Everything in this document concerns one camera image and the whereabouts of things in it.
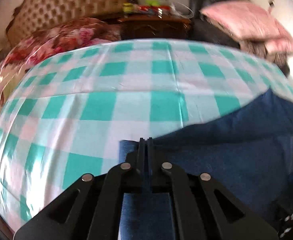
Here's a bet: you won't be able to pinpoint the tufted beige carved headboard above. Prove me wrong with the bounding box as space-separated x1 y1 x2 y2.
7 0 137 45

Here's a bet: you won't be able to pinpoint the floral pink quilt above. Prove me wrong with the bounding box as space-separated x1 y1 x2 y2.
0 17 122 110

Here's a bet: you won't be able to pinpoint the small pink pillow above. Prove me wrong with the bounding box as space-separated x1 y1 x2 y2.
264 25 293 54

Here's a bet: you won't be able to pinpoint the large pink pillow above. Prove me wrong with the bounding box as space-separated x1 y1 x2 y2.
200 1 282 41

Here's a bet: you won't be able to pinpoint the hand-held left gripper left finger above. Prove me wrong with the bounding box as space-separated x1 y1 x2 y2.
14 137 147 240

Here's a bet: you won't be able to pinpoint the brown plaid blanket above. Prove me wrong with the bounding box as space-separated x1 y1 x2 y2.
239 40 287 65

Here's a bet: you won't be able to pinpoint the dark wooden nightstand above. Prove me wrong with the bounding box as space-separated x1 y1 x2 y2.
118 14 194 41

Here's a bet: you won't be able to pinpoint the green white checkered tablecloth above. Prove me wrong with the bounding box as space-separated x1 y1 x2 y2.
0 39 293 233

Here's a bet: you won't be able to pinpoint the blue denim pants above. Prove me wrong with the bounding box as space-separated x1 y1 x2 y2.
119 89 293 240

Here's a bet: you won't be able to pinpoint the black leather armchair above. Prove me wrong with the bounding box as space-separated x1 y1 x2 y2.
189 0 290 77

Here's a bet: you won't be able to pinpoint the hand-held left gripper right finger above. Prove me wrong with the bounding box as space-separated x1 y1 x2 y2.
146 137 279 240

